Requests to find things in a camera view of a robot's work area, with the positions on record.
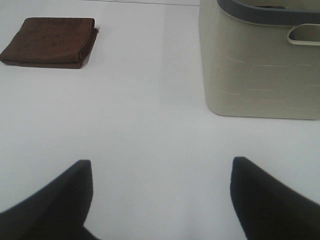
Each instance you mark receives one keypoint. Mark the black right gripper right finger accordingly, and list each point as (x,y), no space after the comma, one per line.
(267,209)

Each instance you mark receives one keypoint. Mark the beige basket with grey rim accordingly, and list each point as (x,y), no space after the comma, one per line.
(261,58)

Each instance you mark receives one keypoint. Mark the folded brown towel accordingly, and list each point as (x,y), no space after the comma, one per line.
(51,42)

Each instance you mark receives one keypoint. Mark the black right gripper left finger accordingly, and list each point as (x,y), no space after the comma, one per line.
(58,211)

